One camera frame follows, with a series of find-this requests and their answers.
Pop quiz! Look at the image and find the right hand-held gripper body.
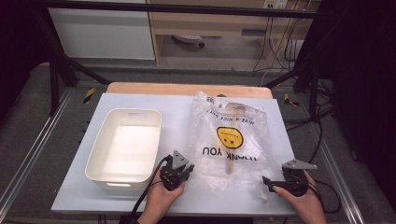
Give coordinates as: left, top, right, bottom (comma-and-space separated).
281, 159, 318, 198

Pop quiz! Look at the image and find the clear smiley plastic bag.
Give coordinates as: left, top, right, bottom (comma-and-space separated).
186, 91, 281, 200

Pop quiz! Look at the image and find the light wooden desk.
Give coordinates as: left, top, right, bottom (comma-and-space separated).
146, 0, 321, 66

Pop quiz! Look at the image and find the white table sheet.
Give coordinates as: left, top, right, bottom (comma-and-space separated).
50, 92, 297, 217

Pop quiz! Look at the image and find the black curtain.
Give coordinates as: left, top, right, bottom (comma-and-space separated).
311, 0, 396, 206
0, 0, 50, 119

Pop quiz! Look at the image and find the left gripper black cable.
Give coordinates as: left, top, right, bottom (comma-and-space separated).
129, 157, 171, 223

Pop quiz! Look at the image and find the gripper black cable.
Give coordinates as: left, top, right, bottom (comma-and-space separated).
307, 179, 343, 215
129, 157, 171, 223

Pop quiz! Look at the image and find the black floor cable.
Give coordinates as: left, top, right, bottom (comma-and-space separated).
307, 119, 325, 164

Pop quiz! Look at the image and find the white cabinet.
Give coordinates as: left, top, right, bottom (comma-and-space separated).
48, 7, 156, 61

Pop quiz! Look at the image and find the white chair base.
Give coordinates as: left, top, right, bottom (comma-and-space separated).
172, 35, 205, 49

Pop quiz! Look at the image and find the person's right hand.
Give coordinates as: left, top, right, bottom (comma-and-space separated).
273, 171, 325, 216

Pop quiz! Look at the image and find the wooden spatula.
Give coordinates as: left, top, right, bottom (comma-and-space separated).
223, 101, 250, 176

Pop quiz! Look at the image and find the black metal crossbar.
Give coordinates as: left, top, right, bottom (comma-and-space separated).
31, 1, 328, 19

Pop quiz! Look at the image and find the white wall power socket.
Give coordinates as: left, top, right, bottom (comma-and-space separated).
262, 0, 289, 9

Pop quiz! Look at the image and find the black hanging cable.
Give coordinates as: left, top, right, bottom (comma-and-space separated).
253, 17, 272, 72

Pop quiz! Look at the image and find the aluminium floor rail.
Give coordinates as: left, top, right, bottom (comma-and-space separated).
0, 88, 74, 216
314, 124, 365, 224

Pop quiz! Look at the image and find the black metal stand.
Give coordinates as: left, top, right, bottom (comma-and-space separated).
31, 6, 111, 116
264, 18, 331, 122

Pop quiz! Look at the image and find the yellow black floor tape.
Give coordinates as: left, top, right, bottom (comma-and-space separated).
83, 88, 96, 105
283, 92, 299, 106

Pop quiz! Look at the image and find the person's left hand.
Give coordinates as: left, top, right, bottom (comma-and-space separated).
143, 169, 185, 218

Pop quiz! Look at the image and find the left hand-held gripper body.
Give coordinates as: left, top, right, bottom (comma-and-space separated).
161, 149, 191, 191

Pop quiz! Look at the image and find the white plastic bin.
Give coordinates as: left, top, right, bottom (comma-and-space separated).
84, 107, 163, 191

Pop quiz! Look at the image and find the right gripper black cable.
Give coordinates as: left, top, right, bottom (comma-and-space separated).
307, 179, 343, 215

